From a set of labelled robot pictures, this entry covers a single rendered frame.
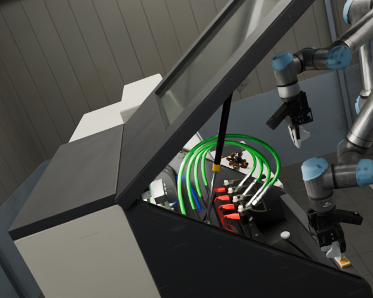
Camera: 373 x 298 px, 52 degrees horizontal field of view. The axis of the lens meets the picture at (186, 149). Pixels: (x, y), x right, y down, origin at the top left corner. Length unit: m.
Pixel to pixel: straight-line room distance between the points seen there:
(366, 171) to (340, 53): 0.42
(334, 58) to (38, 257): 1.07
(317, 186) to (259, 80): 2.58
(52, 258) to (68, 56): 2.87
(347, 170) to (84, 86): 2.97
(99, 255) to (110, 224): 0.09
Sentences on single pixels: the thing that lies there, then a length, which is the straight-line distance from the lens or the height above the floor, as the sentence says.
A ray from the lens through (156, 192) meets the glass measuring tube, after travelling 1.40.
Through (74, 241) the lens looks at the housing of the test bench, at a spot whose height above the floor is 1.41.
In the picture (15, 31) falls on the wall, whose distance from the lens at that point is 3.91.
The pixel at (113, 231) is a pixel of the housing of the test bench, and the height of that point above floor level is 1.40.
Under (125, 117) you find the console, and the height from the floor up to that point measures 1.52.
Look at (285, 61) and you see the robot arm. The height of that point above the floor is 1.57.
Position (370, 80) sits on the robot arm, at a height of 1.34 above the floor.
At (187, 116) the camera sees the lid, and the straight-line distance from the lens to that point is 0.90.
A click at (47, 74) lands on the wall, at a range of 3.87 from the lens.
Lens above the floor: 1.86
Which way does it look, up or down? 19 degrees down
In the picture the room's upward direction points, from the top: 19 degrees counter-clockwise
